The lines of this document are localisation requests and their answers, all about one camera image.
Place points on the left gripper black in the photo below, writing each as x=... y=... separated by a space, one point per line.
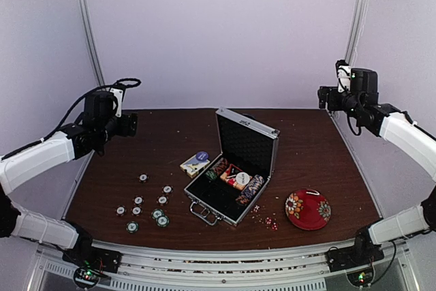
x=129 y=125

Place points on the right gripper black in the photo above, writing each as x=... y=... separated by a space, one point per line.
x=323 y=95

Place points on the blue playing card box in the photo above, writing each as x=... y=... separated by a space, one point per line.
x=192 y=168

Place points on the aluminium poker case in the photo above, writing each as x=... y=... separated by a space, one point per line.
x=248 y=144

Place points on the purple small blind button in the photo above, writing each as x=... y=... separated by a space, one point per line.
x=202 y=156

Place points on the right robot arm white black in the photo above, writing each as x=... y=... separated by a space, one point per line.
x=356 y=94

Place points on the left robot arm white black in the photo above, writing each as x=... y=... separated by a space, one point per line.
x=100 y=121

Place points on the green poker chip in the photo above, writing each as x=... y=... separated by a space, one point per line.
x=157 y=213
x=163 y=221
x=132 y=227

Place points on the green chip stack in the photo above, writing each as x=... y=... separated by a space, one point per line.
x=211 y=175

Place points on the red black chip stack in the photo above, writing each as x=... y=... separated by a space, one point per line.
x=220 y=166

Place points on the blue orange chip stack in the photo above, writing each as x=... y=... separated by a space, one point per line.
x=252 y=188

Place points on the red playing card box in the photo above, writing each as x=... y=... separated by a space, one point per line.
x=229 y=175

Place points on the red floral plate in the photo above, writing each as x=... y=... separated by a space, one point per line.
x=308 y=209

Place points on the white dealer button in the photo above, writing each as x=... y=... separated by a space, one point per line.
x=242 y=178

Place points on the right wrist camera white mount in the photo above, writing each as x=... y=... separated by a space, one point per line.
x=343 y=75

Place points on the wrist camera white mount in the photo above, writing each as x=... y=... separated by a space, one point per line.
x=343 y=75
x=118 y=100

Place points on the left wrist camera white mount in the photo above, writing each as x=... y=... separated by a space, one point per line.
x=118 y=100

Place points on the right aluminium frame post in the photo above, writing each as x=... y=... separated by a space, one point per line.
x=358 y=17

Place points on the aluminium frame post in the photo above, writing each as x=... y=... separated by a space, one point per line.
x=358 y=17
x=90 y=42

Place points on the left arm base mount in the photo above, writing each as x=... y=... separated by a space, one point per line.
x=94 y=269

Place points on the front aluminium rail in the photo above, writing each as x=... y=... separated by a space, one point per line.
x=297 y=268

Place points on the left aluminium frame post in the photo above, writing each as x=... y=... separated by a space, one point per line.
x=90 y=42

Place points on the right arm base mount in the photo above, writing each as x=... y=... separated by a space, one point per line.
x=354 y=260

